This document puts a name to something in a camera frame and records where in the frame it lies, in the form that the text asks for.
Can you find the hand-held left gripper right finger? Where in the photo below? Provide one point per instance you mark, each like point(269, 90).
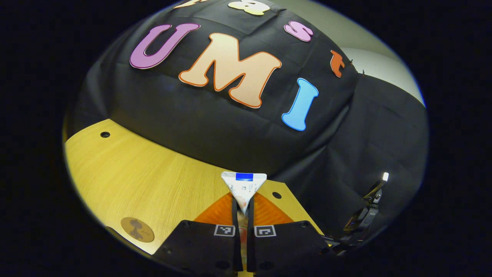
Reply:
point(251, 219)

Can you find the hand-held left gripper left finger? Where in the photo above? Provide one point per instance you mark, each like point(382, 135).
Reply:
point(235, 215)

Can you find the white toothpaste tube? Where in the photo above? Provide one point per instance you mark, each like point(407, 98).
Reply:
point(244, 188)

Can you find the round brown cork coaster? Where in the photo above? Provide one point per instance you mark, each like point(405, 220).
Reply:
point(142, 227)

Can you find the black backdrop cloth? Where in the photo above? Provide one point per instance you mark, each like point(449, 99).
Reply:
point(192, 115)

